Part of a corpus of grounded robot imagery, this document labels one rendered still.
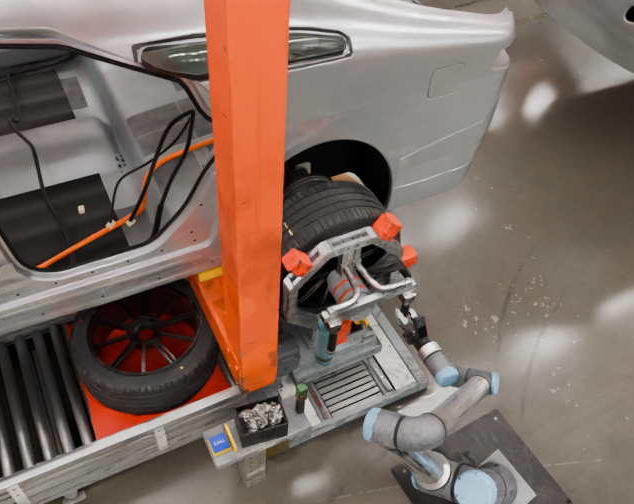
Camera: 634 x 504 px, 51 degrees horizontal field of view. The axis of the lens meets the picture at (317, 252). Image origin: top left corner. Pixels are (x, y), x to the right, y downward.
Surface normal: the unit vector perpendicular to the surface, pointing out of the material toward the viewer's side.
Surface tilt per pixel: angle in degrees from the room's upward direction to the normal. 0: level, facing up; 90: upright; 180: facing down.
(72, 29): 37
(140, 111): 7
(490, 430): 0
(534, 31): 0
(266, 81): 90
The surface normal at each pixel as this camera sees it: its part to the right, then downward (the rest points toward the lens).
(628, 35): -0.73, 0.50
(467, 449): 0.07, -0.65
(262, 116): 0.45, 0.69
